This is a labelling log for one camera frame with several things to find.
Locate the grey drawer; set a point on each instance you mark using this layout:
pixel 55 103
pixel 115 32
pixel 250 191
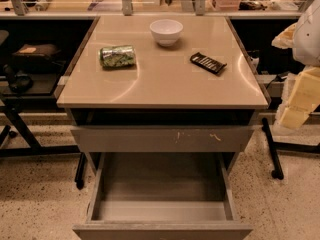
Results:
pixel 162 196
pixel 162 139

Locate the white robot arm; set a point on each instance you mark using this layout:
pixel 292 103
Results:
pixel 306 38

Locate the grey drawer cabinet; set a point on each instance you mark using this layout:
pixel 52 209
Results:
pixel 163 88

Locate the green crushed soda can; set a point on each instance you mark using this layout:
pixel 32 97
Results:
pixel 117 56

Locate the black ridged chip bag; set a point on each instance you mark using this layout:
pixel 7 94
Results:
pixel 207 63

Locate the white ceramic bowl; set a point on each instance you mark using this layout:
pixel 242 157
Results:
pixel 166 32

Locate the black metal table leg left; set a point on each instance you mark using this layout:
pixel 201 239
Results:
pixel 80 171

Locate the black metal table leg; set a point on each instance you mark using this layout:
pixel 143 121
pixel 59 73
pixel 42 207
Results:
pixel 277 173
pixel 80 171

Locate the black metal table leg right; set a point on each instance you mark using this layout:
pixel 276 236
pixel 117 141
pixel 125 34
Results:
pixel 277 173

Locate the black bag on shelf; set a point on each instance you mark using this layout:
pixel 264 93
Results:
pixel 46 51

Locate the black round object on shelf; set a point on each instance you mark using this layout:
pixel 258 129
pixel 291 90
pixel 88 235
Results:
pixel 18 83

